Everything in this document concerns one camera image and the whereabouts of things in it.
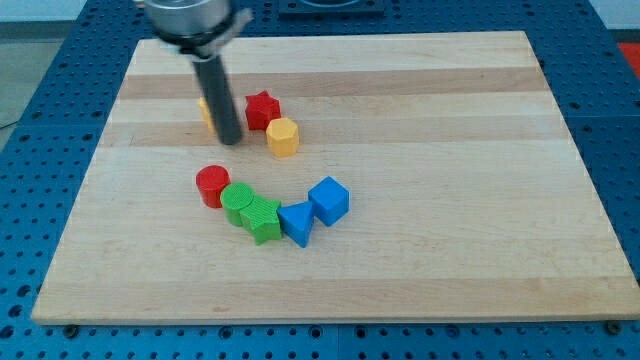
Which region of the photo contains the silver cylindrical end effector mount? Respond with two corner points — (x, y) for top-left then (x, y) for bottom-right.
(141, 0), (253, 58)

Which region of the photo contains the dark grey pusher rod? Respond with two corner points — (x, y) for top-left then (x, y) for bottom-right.
(193, 56), (242, 145)

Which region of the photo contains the yellow hexagon block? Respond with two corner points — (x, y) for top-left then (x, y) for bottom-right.
(266, 118), (300, 158)

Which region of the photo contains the blue cube block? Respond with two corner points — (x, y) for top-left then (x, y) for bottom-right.
(308, 176), (350, 226)

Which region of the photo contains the yellow block behind rod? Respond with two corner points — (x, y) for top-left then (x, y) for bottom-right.
(198, 97), (216, 134)

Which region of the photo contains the red star block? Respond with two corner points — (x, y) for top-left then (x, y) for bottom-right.
(245, 90), (281, 130)

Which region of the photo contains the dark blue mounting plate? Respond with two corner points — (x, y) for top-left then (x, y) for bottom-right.
(277, 0), (385, 18)

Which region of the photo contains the red cylinder block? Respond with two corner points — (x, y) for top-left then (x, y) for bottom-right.
(195, 165), (230, 208)

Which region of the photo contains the green cylinder block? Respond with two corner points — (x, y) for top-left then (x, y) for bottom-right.
(220, 182), (255, 227)

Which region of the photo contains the green star block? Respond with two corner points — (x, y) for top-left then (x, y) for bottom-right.
(240, 195), (282, 246)

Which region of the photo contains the blue triangle block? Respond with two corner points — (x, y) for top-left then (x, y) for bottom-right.
(277, 201), (314, 248)

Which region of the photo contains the light wooden board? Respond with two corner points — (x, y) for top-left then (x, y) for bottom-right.
(32, 31), (639, 325)

